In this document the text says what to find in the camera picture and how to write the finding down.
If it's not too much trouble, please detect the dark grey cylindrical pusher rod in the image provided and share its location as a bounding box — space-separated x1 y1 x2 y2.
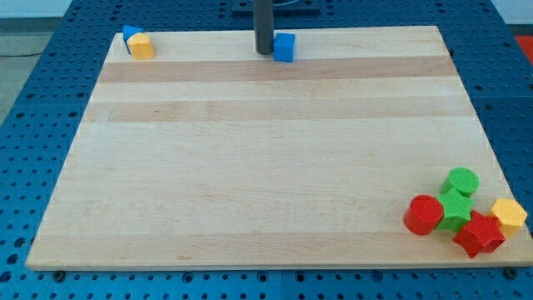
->
252 0 274 55

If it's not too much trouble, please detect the blue cube block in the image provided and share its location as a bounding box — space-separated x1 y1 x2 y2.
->
273 32 296 63

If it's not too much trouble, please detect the blue triangle block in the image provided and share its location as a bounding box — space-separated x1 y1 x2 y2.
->
122 25 144 53

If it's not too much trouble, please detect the yellow heart block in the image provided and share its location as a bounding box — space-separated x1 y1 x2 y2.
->
127 32 155 60

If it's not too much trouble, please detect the wooden board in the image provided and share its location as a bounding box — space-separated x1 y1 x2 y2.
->
26 26 532 272

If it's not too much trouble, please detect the red cylinder block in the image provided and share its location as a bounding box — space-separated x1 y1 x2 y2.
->
403 195 444 235

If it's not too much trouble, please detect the green cylinder block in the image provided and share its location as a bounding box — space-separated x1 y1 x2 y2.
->
439 167 480 197

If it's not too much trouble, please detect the green star block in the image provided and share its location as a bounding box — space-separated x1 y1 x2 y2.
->
436 188 475 233

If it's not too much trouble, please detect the red star block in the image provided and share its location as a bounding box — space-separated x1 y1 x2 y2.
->
452 210 506 258

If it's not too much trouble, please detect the yellow hexagon block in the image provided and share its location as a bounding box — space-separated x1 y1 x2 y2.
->
489 198 528 239

